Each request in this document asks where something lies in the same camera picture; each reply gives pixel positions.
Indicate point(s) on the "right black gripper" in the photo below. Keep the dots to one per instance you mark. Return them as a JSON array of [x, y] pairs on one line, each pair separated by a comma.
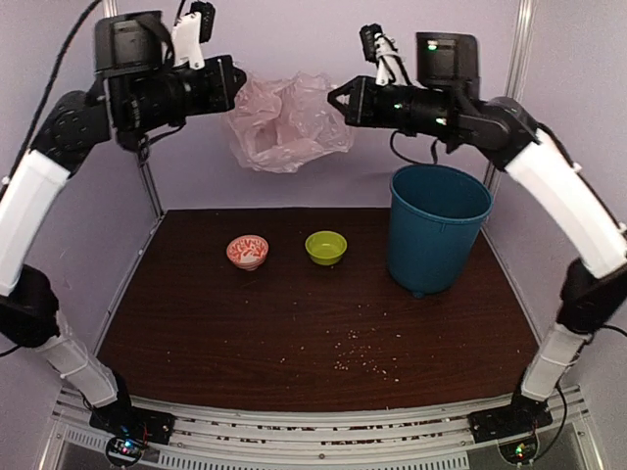
[[359, 113]]

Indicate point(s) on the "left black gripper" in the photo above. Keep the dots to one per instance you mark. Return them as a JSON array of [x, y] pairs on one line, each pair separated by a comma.
[[224, 93]]

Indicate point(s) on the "pink plastic trash bag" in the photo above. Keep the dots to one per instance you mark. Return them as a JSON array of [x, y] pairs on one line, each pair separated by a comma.
[[278, 126]]

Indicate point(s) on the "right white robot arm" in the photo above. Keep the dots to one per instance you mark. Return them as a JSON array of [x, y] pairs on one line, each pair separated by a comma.
[[529, 153]]

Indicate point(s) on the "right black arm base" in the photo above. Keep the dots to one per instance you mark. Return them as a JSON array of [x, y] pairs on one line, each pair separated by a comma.
[[512, 429]]

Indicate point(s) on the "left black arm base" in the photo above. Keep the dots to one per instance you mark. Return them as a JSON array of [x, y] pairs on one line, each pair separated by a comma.
[[133, 429]]

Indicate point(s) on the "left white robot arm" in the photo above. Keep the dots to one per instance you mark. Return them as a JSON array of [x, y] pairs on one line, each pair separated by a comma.
[[30, 312]]

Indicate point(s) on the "blue plastic trash bin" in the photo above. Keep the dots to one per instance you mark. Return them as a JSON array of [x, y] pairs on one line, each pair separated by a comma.
[[435, 217]]

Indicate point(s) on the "green plastic bowl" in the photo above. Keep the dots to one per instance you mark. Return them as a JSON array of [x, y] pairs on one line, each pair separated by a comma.
[[325, 247]]

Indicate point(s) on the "red patterned white bowl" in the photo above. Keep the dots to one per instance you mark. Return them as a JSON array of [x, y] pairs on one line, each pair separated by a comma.
[[248, 252]]

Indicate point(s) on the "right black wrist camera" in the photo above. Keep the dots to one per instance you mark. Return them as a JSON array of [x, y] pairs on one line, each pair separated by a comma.
[[381, 50]]

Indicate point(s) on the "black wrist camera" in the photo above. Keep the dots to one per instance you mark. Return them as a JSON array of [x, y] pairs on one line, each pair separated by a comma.
[[381, 50], [190, 31]]

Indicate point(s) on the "left aluminium frame post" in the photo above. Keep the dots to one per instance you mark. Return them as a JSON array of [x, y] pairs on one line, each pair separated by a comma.
[[128, 49]]

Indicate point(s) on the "aluminium frame post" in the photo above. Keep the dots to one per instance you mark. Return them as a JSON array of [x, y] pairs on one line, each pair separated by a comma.
[[521, 49], [128, 49]]

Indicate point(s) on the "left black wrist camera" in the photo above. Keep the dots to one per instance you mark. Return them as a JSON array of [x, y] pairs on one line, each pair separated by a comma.
[[190, 31]]

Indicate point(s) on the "right aluminium frame post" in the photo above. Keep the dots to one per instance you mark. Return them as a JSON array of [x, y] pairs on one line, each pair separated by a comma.
[[521, 49]]

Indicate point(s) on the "aluminium front rail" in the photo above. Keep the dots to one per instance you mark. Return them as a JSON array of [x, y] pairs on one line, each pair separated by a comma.
[[428, 437]]

